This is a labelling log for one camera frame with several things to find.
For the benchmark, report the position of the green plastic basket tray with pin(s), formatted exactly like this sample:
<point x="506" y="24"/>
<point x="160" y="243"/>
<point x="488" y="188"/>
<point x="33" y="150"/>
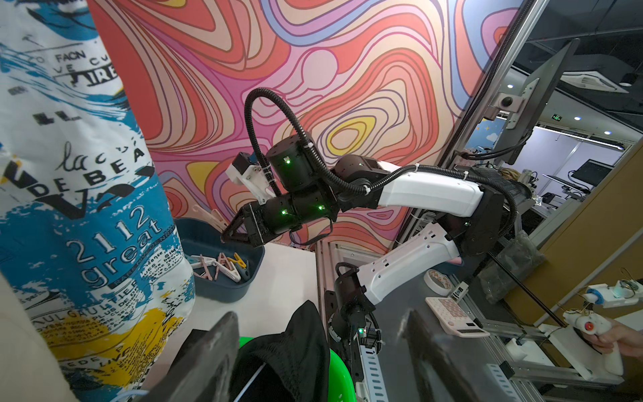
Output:
<point x="336" y="377"/>

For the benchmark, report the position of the white tape roll on desk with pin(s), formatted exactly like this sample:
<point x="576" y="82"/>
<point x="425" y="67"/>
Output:
<point x="437" y="282"/>

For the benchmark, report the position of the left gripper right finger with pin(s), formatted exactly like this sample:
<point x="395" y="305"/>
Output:
<point x="446" y="369"/>

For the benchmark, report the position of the beige shorts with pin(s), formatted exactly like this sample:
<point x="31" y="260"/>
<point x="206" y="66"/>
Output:
<point x="29" y="371"/>

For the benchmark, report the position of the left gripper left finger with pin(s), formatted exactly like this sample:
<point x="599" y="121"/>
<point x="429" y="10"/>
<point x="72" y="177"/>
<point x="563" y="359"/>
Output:
<point x="204" y="372"/>

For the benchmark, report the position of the black shorts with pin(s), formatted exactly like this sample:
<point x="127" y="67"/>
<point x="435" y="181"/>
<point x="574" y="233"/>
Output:
<point x="305" y="321"/>

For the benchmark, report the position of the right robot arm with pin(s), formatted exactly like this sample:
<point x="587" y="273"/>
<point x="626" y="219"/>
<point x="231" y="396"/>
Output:
<point x="362" y="197"/>

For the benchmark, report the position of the light blue wire hanger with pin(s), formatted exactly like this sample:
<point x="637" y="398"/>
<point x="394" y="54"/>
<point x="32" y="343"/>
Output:
<point x="249" y="383"/>

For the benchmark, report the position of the pink calculator on desk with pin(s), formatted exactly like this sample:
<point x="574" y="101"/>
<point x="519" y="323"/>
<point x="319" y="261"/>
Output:
<point x="453" y="319"/>

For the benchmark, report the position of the printed white blue yellow shorts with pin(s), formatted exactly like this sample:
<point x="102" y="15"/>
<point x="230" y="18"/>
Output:
<point x="88" y="243"/>

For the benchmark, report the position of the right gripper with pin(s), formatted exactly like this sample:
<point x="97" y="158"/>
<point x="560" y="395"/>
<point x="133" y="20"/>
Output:
<point x="249" y="227"/>

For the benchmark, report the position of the dark teal clothespin bin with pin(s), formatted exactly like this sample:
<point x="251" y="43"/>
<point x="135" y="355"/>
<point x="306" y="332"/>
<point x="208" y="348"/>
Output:
<point x="222" y="271"/>

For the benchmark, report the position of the person in beige shirt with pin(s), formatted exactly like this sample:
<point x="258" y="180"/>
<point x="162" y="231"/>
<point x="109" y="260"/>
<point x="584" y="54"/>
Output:
<point x="627" y="339"/>

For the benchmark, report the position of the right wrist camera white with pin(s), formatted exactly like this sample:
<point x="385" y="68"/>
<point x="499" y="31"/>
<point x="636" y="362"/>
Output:
<point x="243" y="171"/>

